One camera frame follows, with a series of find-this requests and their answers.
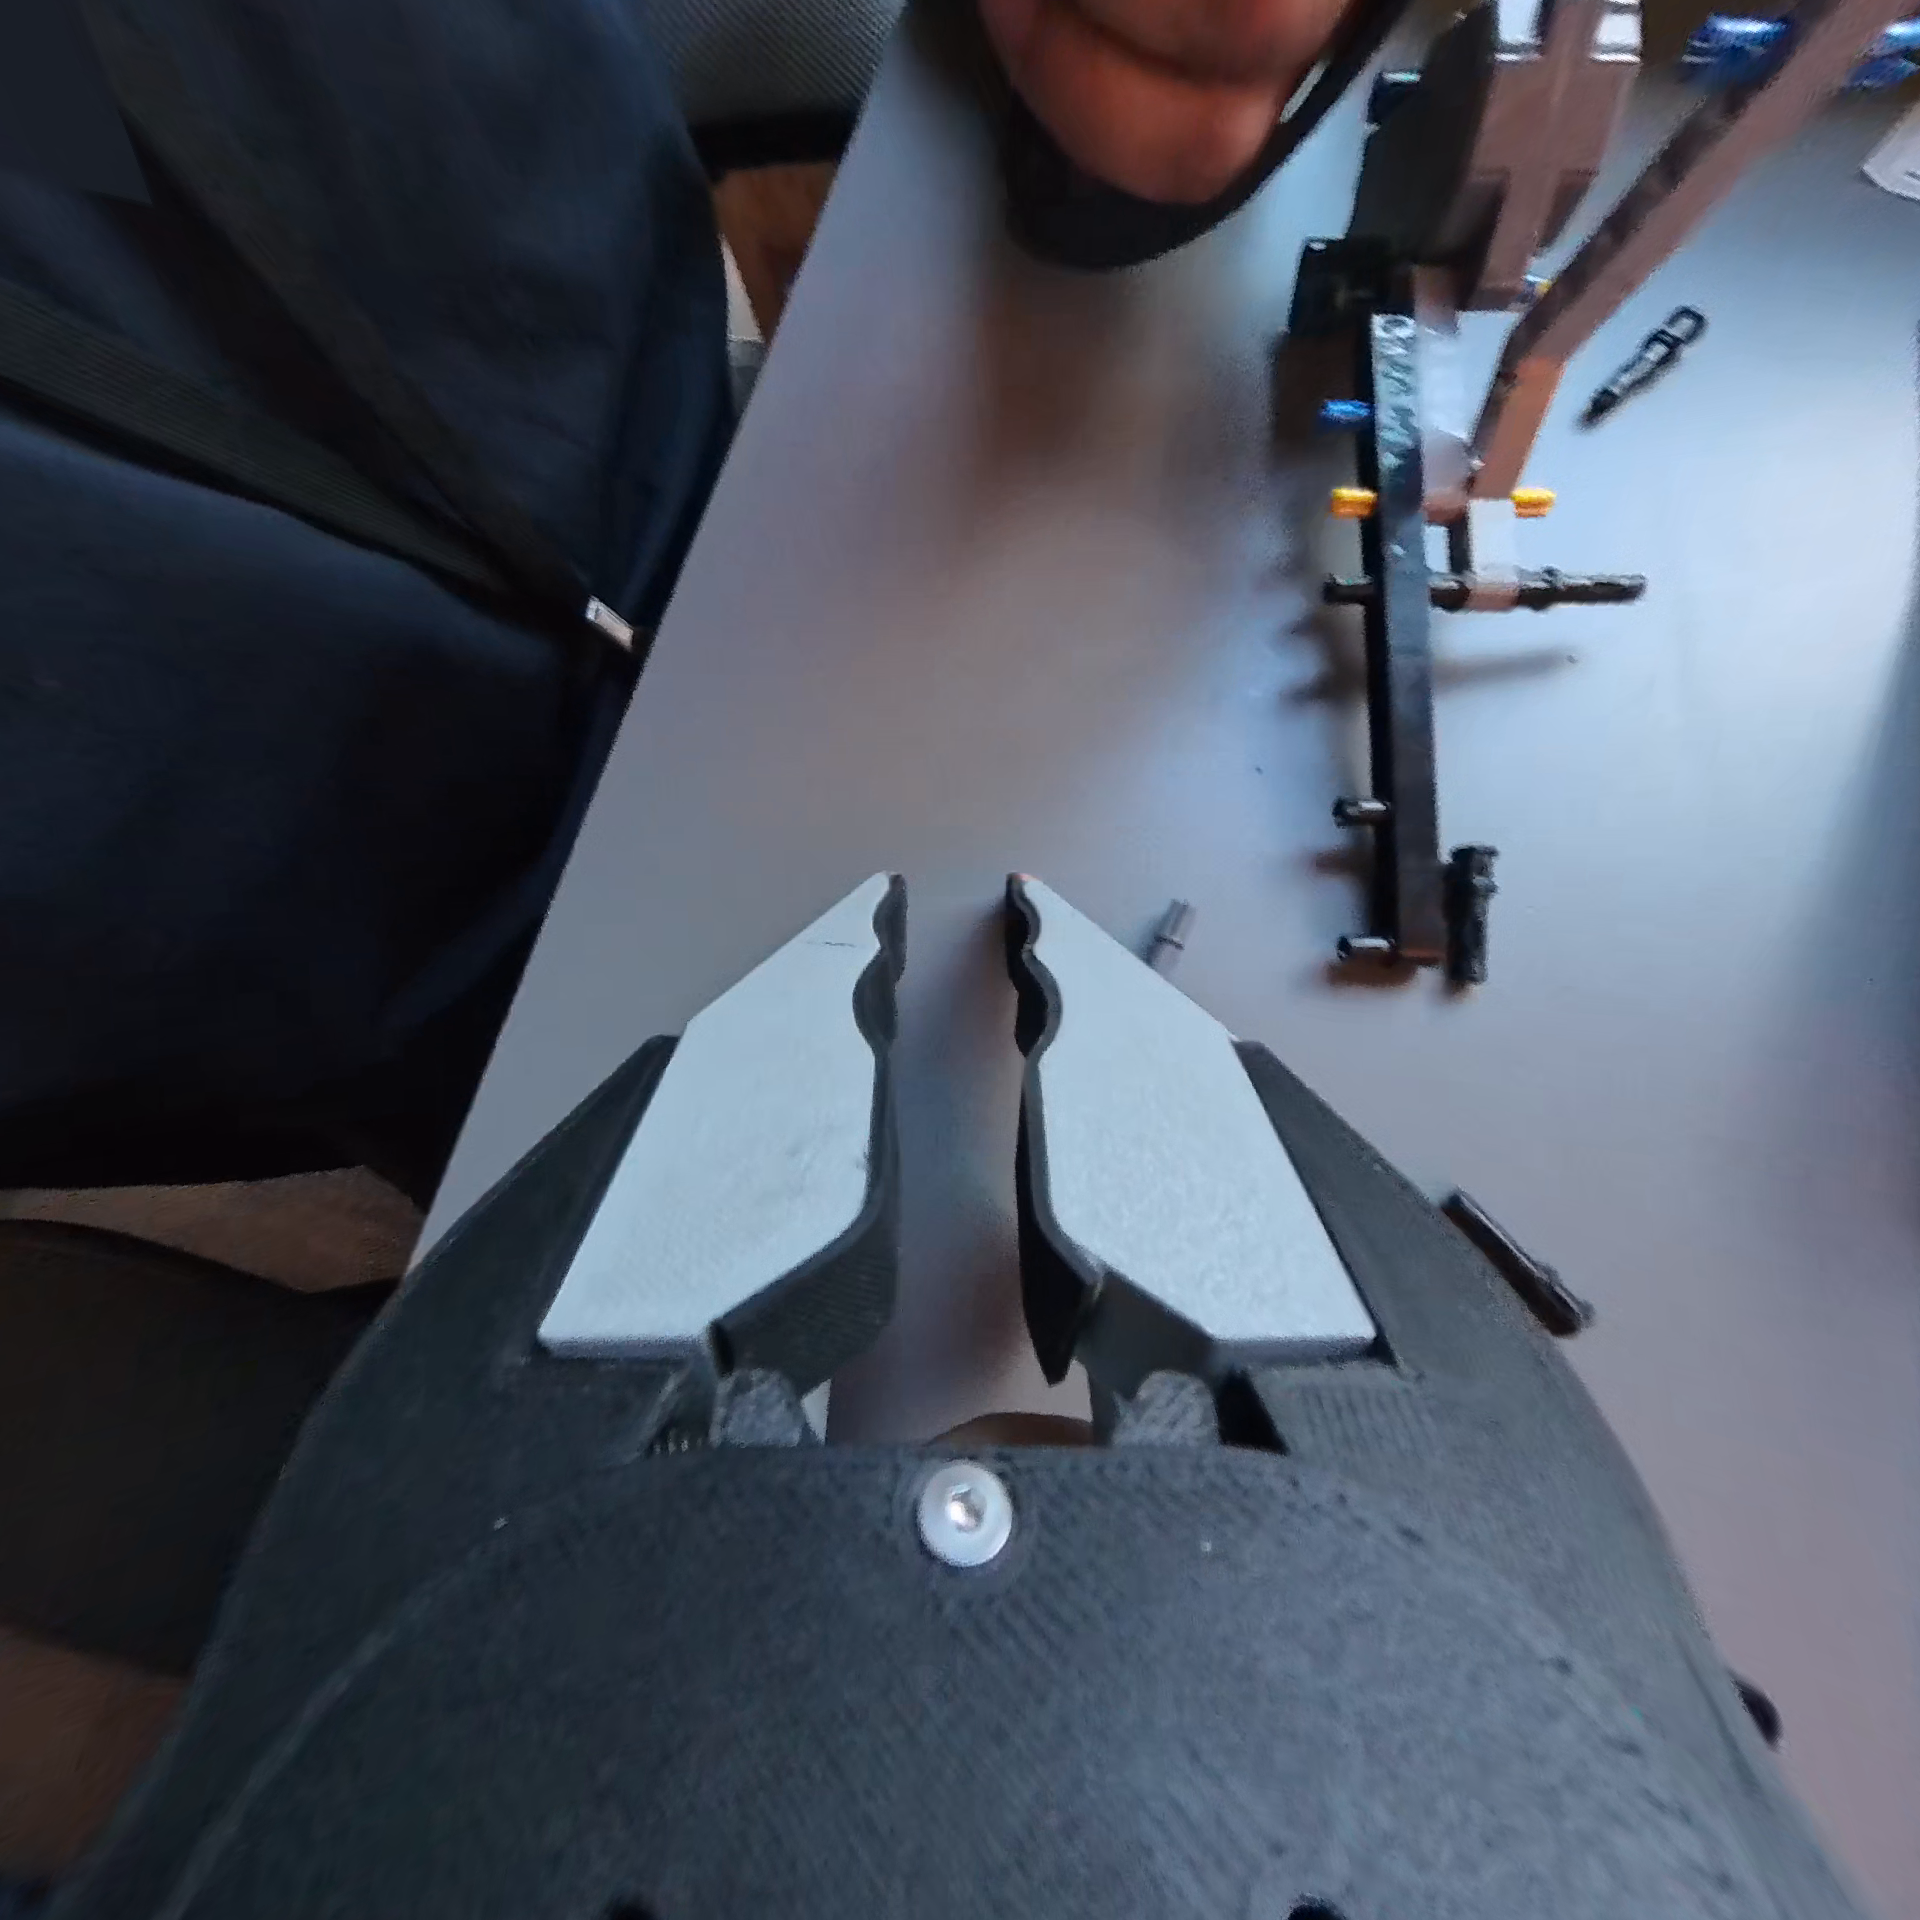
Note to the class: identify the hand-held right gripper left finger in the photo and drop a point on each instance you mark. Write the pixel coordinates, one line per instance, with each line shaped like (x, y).
(734, 1155)

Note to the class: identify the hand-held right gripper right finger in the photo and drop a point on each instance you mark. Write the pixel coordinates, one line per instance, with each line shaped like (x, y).
(1184, 1185)

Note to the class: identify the small dark lego pin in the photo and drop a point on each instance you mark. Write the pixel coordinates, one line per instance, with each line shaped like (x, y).
(1168, 930)

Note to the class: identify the black lego axle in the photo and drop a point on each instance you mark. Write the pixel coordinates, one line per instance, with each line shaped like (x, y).
(1514, 1264)

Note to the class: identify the black lego axle pin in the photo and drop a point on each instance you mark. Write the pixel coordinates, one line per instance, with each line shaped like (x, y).
(1472, 916)

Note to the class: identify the black and grey lego assembly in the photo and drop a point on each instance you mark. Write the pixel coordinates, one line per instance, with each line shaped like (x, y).
(1407, 675)

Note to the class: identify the black lego connector piece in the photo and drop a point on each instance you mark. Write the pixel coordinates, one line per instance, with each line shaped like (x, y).
(1647, 365)

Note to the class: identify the lego instruction booklet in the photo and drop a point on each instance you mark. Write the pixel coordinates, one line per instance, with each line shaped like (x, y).
(1896, 166)

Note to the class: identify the person's dark navy torso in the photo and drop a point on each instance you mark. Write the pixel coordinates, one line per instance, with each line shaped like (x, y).
(271, 751)

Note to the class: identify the person's leg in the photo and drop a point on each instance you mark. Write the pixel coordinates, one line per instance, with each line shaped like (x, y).
(135, 1425)

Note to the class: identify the grey fabric chair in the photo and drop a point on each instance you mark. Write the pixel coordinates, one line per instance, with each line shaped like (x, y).
(780, 76)

